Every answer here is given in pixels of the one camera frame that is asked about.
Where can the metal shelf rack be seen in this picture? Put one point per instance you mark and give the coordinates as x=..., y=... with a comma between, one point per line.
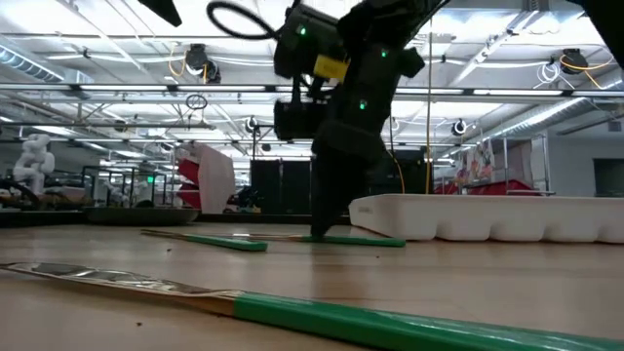
x=531, y=192

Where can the pink panel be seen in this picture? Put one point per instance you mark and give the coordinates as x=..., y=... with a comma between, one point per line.
x=217, y=180

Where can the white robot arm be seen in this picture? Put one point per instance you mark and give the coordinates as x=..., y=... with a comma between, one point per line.
x=34, y=161

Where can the black table edge rail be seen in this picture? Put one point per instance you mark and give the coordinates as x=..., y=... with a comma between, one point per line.
x=29, y=218

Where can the black cabinet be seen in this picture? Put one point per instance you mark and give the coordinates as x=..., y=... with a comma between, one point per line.
x=414, y=170

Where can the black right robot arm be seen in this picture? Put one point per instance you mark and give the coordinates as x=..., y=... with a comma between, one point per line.
x=609, y=19

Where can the black frame rack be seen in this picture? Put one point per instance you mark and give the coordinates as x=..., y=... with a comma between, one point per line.
x=124, y=168

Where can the silver air duct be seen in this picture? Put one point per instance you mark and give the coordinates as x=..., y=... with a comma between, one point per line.
x=560, y=114
x=29, y=63

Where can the dark machine with green parts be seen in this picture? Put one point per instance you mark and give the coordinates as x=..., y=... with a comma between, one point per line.
x=244, y=200

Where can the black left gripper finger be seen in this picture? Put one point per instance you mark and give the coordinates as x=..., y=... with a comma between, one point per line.
x=325, y=195
x=353, y=180

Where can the colourful posters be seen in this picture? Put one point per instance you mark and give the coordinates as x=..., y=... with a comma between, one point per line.
x=475, y=161

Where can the black monitor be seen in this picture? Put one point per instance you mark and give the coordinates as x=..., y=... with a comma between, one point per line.
x=609, y=178

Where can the overhead light bar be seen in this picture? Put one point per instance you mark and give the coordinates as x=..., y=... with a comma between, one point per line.
x=122, y=88

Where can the white cutlery organizer tray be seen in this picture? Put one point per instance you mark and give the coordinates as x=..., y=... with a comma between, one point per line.
x=439, y=214

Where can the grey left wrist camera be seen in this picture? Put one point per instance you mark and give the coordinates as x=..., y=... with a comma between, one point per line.
x=297, y=122

